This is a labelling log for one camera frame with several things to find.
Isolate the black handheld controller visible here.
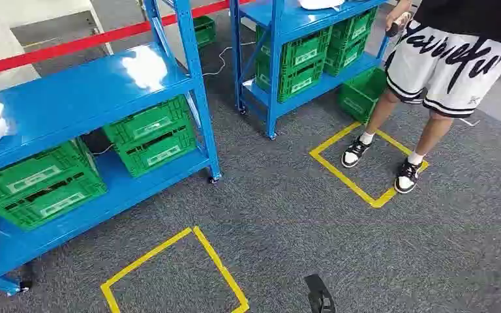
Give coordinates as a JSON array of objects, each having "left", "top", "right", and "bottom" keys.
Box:
[{"left": 385, "top": 12, "right": 412, "bottom": 38}]

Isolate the white table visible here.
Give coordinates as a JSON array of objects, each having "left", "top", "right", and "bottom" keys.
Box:
[{"left": 0, "top": 0, "right": 114, "bottom": 94}]

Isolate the white floor cable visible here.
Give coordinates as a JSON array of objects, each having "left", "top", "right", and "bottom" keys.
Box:
[{"left": 202, "top": 40, "right": 256, "bottom": 78}]

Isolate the small blue metal shelf rack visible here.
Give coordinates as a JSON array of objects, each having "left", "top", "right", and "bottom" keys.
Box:
[{"left": 230, "top": 0, "right": 392, "bottom": 140}]

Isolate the red barrier belt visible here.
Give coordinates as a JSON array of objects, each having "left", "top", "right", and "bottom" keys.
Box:
[{"left": 0, "top": 0, "right": 251, "bottom": 79}]

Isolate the yellow floor tape square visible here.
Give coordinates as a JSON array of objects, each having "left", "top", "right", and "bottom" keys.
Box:
[
  {"left": 309, "top": 121, "right": 429, "bottom": 209},
  {"left": 100, "top": 226, "right": 250, "bottom": 313}
]

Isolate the green plastic crate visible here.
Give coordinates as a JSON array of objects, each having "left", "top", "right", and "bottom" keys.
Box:
[
  {"left": 254, "top": 56, "right": 326, "bottom": 104},
  {"left": 255, "top": 25, "right": 333, "bottom": 76},
  {"left": 0, "top": 172, "right": 108, "bottom": 231},
  {"left": 0, "top": 138, "right": 100, "bottom": 205},
  {"left": 192, "top": 16, "right": 217, "bottom": 48},
  {"left": 337, "top": 68, "right": 388, "bottom": 124},
  {"left": 330, "top": 6, "right": 379, "bottom": 48},
  {"left": 116, "top": 125, "right": 198, "bottom": 179},
  {"left": 102, "top": 95, "right": 192, "bottom": 146},
  {"left": 324, "top": 37, "right": 370, "bottom": 78}
]

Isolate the large blue metal shelf rack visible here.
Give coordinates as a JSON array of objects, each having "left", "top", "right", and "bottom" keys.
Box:
[{"left": 0, "top": 0, "right": 222, "bottom": 297}]

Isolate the person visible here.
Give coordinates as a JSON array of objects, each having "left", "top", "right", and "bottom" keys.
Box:
[{"left": 341, "top": 0, "right": 501, "bottom": 195}]

